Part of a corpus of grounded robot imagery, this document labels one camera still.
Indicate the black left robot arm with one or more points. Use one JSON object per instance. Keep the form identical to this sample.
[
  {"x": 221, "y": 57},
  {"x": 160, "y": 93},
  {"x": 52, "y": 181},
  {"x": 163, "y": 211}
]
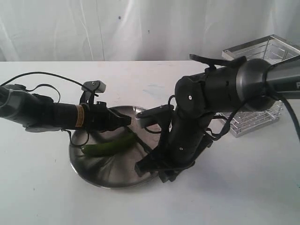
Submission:
[{"x": 38, "y": 113}]

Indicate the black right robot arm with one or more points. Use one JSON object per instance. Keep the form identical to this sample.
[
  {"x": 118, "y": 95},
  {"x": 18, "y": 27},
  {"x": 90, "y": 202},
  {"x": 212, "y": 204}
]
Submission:
[{"x": 207, "y": 102}]

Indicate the white backdrop curtain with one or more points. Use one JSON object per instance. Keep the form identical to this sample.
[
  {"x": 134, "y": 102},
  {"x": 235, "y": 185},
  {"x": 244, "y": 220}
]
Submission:
[{"x": 116, "y": 30}]

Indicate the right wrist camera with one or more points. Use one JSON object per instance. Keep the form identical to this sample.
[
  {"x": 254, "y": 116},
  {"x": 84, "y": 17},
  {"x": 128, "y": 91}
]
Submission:
[{"x": 161, "y": 115}]

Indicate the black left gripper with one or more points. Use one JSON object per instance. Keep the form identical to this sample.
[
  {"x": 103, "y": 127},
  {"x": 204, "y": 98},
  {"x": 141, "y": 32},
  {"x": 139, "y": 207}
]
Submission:
[{"x": 97, "y": 117}]

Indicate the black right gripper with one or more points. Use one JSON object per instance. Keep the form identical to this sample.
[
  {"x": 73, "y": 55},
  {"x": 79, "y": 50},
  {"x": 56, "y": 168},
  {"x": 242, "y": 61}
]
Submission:
[{"x": 167, "y": 170}]

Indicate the black handled kitchen knife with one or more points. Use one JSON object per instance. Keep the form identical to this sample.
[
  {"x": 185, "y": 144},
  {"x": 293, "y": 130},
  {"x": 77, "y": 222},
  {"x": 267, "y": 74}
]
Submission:
[{"x": 146, "y": 148}]

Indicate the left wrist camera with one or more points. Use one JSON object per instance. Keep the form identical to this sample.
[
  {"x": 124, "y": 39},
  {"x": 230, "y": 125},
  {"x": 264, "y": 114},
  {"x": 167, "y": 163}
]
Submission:
[{"x": 94, "y": 86}]

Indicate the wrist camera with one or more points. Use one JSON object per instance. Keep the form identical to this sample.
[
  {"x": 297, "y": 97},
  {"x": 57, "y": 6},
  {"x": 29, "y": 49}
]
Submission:
[
  {"x": 94, "y": 86},
  {"x": 161, "y": 115}
]

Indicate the green cucumber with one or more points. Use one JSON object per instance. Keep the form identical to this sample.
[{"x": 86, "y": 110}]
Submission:
[{"x": 109, "y": 148}]

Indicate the chrome wire utensil holder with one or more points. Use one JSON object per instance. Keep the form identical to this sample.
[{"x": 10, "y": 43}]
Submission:
[{"x": 263, "y": 52}]

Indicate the round steel plate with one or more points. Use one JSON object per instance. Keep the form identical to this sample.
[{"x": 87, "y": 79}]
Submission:
[{"x": 116, "y": 171}]

